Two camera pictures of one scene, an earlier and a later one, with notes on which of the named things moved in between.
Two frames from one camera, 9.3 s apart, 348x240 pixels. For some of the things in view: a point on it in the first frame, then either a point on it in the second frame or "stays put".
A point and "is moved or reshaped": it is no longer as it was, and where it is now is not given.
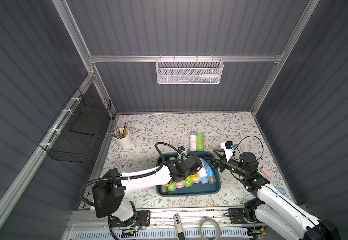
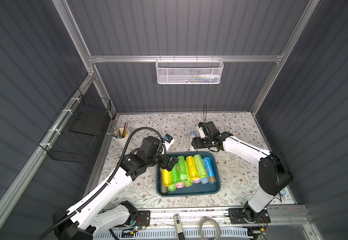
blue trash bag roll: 210,172 stays put
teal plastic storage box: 206,181 stays put
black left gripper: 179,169 → 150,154
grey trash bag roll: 164,190 stays put
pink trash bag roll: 179,185 stays put
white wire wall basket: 189,71 stays put
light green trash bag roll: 200,142 is moved or reshaped
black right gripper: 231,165 → 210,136
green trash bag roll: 172,187 stays put
